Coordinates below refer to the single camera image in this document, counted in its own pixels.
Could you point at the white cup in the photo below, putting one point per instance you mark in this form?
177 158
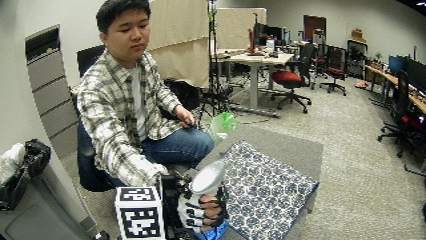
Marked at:
206 178

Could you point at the small black remote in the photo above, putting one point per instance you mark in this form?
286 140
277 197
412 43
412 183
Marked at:
190 124

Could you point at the blue container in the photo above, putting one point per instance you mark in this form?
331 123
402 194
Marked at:
215 234

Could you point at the blue white patterned mat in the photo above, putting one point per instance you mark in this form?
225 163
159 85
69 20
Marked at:
266 190

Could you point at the white marker cube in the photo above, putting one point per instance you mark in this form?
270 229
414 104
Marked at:
139 216

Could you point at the green plastic bag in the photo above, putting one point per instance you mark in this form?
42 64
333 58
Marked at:
222 125

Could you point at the black backpack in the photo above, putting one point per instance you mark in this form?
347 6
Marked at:
183 93

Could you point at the person in plaid shirt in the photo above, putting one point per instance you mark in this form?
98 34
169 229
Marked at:
114 100

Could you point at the grey bin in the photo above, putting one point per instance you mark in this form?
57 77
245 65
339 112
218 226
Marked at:
34 216

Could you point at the black tripod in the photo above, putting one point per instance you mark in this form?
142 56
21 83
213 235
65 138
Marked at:
213 66

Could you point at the red office chair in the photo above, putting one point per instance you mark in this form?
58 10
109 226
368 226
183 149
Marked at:
287 77

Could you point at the black bag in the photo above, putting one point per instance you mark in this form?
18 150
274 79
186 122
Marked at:
33 156

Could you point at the white plastic bag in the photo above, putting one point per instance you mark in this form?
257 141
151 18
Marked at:
9 161

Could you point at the large beige partition screen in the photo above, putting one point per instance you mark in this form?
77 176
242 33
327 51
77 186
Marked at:
177 43

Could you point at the grey drawer cabinet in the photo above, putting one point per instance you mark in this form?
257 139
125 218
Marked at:
50 93

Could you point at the black chair with red seat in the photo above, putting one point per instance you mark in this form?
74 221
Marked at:
335 71

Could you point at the white bottle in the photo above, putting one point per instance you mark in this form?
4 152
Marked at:
270 44

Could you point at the red upright item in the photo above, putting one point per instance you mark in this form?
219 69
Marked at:
250 40

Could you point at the black mesh office chair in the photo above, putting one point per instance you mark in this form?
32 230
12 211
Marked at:
400 106

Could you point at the small beige partition screen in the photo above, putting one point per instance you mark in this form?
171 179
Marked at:
237 28

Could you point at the black shelf cabinet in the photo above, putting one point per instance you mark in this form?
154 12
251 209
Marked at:
355 60

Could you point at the long wooden desk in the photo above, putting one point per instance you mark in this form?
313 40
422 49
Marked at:
392 79

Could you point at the brown door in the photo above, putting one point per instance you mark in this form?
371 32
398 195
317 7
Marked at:
314 25

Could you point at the blue monitor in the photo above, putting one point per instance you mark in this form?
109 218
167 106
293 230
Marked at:
395 64

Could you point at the brown box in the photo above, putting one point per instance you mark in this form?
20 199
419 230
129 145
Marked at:
356 34

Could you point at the wide black monitor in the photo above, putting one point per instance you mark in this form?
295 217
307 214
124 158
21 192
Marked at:
416 74

